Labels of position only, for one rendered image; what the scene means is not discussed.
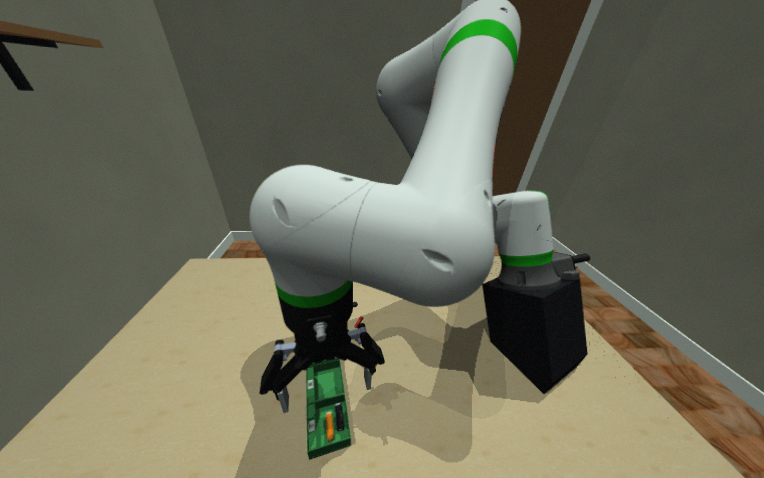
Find black battery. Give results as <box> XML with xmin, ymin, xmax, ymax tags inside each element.
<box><xmin>335</xmin><ymin>403</ymin><xmax>344</xmax><ymax>431</ymax></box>

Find orange and silver battery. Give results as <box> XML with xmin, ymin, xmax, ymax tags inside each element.
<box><xmin>325</xmin><ymin>412</ymin><xmax>334</xmax><ymax>442</ymax></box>

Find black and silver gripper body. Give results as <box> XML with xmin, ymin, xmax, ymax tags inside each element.
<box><xmin>294</xmin><ymin>323</ymin><xmax>351</xmax><ymax>363</ymax></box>

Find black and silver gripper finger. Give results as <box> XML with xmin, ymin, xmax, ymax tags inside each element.
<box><xmin>259</xmin><ymin>340</ymin><xmax>320</xmax><ymax>413</ymax></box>
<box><xmin>329</xmin><ymin>323</ymin><xmax>385</xmax><ymax>390</ymax></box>

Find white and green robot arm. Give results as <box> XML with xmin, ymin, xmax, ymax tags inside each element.
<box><xmin>250</xmin><ymin>0</ymin><xmax>590</xmax><ymax>342</ymax></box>

